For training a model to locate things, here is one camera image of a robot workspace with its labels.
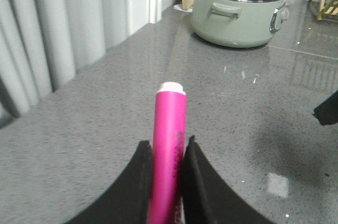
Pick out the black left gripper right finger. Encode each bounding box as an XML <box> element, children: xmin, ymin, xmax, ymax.
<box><xmin>181</xmin><ymin>136</ymin><xmax>272</xmax><ymax>224</ymax></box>

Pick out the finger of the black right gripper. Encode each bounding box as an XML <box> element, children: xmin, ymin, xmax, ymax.
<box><xmin>313</xmin><ymin>94</ymin><xmax>337</xmax><ymax>126</ymax></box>

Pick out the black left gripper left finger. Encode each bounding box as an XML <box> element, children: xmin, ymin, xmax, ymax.
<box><xmin>67</xmin><ymin>141</ymin><xmax>153</xmax><ymax>223</ymax></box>

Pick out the pink marker pen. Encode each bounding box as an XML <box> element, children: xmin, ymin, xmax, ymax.
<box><xmin>147</xmin><ymin>82</ymin><xmax>186</xmax><ymax>223</ymax></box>

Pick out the pale green cooking pot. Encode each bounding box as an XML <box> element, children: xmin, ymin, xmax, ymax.
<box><xmin>191</xmin><ymin>0</ymin><xmax>285</xmax><ymax>48</ymax></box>

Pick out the grey curtain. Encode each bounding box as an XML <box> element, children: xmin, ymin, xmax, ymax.
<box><xmin>0</xmin><ymin>0</ymin><xmax>175</xmax><ymax>129</ymax></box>

